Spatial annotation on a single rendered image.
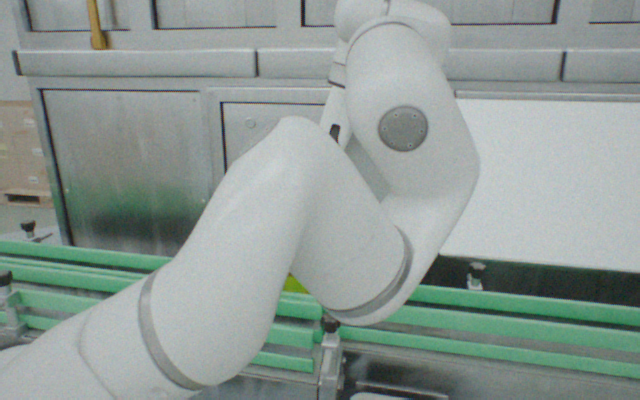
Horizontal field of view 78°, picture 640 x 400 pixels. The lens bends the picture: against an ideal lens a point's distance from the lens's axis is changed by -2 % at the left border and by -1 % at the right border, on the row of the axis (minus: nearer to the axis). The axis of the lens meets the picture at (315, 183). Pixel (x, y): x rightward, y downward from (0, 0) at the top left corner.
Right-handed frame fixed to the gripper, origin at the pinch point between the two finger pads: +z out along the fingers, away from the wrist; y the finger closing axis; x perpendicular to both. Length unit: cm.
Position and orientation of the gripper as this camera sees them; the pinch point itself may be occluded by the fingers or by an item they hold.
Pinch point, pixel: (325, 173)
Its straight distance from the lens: 69.3
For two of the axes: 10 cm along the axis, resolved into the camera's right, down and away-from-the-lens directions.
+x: 9.5, 3.0, -0.9
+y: -1.9, 3.0, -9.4
